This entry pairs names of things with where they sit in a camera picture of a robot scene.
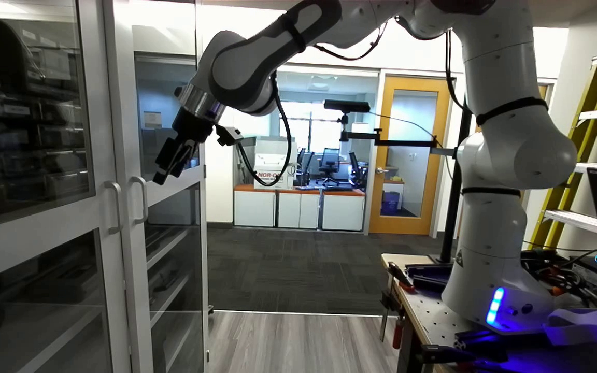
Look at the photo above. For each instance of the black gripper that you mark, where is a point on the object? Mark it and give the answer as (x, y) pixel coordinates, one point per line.
(189, 131)

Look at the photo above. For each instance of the black camera stand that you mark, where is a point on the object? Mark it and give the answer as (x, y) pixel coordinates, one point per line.
(452, 220)

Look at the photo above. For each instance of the white paper label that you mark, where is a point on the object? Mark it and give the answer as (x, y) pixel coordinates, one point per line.
(151, 119)

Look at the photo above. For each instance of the black stereo camera bar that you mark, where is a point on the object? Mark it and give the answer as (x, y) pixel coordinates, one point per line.
(345, 107)

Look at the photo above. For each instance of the small orange clip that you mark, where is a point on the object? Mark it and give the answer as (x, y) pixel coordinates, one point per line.
(554, 291)

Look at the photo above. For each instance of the dark stacked storage bins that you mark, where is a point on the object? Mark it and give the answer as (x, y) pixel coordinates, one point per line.
(15, 137)

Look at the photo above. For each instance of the yellow framed glass door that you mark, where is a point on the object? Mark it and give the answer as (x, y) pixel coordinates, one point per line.
(377, 158)

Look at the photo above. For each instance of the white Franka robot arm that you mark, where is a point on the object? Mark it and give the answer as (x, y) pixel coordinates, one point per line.
(498, 137)

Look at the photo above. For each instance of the small black clamp screw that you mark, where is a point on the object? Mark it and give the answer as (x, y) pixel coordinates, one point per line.
(393, 328)

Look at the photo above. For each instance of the blue bin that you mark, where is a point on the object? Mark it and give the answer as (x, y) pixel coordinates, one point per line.
(390, 200)

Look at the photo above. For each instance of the white glass cabinet door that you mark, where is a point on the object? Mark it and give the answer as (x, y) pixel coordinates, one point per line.
(175, 188)
(35, 242)

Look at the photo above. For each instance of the silver electronics box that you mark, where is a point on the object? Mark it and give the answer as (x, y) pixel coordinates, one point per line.
(590, 277)

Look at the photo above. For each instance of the white shelved cabinet body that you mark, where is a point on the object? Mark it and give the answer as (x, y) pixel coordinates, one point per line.
(165, 250)

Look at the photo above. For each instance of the black table clamp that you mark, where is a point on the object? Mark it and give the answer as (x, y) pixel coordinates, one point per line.
(426, 277)

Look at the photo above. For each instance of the blue machine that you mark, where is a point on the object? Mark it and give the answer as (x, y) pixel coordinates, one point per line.
(326, 166)

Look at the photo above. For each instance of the yellow ladder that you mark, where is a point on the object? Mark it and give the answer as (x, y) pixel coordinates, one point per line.
(549, 220)

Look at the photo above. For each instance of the white low cabinet orange top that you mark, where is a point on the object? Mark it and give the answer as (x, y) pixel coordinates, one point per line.
(298, 210)
(255, 209)
(342, 210)

